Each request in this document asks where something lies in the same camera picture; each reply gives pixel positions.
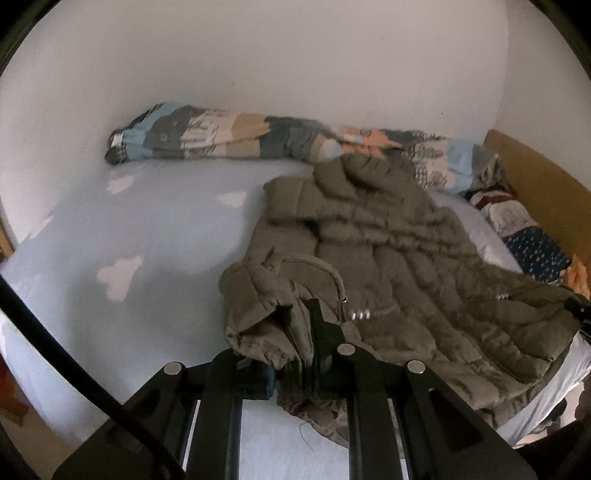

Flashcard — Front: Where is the starry navy printed pillow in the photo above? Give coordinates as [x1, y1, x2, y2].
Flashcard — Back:
[465, 185, 572, 284]

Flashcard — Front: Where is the red item beside bed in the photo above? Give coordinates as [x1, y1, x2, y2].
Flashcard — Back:
[0, 360, 29, 426]

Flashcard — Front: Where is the light blue cloud bedsheet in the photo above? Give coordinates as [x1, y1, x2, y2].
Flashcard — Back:
[1, 159, 590, 479]

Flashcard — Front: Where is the black cable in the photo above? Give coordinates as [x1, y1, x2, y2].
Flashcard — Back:
[0, 276, 187, 480]

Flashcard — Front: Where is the olive green puffer jacket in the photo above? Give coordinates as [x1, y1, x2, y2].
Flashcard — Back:
[219, 154, 581, 427]

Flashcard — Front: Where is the orange yellow fabric item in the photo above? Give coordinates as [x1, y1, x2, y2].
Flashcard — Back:
[560, 255, 590, 299]

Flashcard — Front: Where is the wooden headboard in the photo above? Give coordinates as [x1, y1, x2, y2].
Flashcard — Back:
[485, 129, 591, 265]

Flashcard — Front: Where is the patchwork cartoon rolled blanket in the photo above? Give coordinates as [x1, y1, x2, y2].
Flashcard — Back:
[105, 102, 506, 194]

